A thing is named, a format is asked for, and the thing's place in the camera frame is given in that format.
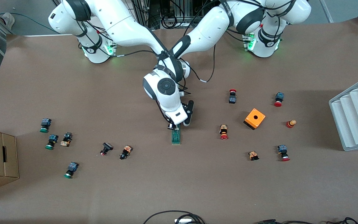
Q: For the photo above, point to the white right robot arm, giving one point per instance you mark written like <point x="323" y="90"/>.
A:
<point x="126" y="28"/>

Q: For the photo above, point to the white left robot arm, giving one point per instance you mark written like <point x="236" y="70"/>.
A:
<point x="210" y="28"/>

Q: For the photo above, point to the red button orange block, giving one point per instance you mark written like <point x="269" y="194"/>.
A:
<point x="223" y="128"/>

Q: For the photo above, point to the red mushroom push button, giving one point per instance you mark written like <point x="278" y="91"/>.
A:
<point x="232" y="99"/>
<point x="279" y="96"/>
<point x="282" y="149"/>

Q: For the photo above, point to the black rectangular push button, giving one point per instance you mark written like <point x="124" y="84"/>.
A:
<point x="107" y="146"/>

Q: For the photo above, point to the small orange contact block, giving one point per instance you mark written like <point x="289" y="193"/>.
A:
<point x="253" y="154"/>

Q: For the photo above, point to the white plug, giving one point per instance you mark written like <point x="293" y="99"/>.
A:
<point x="183" y="221"/>

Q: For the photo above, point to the green mushroom push button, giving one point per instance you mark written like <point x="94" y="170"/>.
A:
<point x="72" y="167"/>
<point x="46" y="123"/>
<point x="53" y="138"/>

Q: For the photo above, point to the red indicator orange tip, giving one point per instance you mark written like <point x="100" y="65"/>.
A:
<point x="290" y="124"/>

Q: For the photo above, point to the grey ridged tray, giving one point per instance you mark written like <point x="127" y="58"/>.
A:
<point x="353" y="124"/>

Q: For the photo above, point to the white sneaker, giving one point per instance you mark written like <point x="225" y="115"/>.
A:
<point x="8" y="19"/>

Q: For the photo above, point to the black selector switch orange block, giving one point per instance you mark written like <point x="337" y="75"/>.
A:
<point x="67" y="138"/>
<point x="126" y="151"/>

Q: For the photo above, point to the orange button enclosure box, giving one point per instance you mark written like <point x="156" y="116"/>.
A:
<point x="250" y="119"/>

